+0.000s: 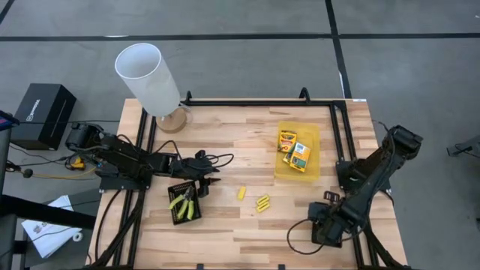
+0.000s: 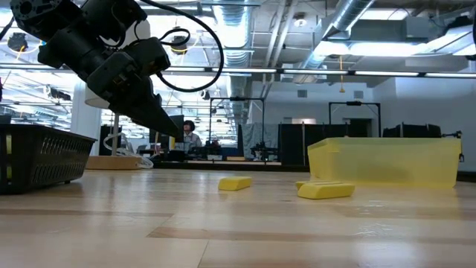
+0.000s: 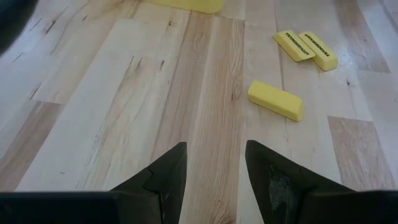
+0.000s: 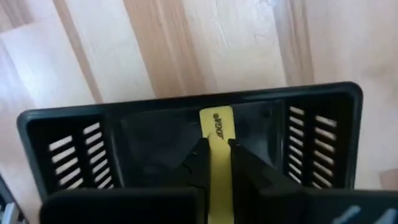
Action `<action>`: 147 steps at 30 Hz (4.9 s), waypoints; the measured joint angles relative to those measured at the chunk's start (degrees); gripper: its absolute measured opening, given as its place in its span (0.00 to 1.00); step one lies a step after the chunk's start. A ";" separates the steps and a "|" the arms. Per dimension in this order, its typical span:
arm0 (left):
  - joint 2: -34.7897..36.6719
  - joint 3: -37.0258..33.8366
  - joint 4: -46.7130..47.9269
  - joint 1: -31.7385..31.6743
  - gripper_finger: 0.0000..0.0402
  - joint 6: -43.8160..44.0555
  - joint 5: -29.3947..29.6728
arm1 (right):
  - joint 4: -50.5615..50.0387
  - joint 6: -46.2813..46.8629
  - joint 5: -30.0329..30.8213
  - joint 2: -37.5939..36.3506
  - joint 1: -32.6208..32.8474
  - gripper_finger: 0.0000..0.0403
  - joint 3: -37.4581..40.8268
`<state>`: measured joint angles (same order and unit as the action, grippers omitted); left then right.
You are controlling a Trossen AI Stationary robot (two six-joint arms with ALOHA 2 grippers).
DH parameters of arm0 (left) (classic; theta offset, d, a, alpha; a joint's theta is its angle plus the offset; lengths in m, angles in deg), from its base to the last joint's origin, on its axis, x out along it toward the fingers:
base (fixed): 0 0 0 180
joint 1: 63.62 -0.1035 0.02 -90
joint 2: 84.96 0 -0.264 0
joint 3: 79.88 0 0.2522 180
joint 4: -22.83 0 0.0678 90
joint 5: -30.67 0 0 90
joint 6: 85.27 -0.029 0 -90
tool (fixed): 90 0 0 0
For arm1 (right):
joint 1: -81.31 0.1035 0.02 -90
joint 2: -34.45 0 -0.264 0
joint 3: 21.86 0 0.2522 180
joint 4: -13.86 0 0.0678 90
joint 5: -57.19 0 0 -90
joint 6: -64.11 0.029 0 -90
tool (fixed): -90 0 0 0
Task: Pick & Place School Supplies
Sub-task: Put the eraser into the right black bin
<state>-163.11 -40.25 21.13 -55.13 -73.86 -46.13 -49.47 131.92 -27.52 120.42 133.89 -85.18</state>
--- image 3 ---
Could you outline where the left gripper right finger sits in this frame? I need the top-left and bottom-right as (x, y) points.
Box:
(244, 139), (354, 224)

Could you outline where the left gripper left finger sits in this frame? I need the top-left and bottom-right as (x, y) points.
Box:
(110, 141), (188, 224)

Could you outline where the yellow eraser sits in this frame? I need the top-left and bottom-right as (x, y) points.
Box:
(272, 30), (317, 62)
(298, 30), (339, 72)
(248, 80), (305, 123)

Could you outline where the yellow translucent plastic bin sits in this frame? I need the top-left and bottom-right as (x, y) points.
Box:
(151, 0), (224, 14)

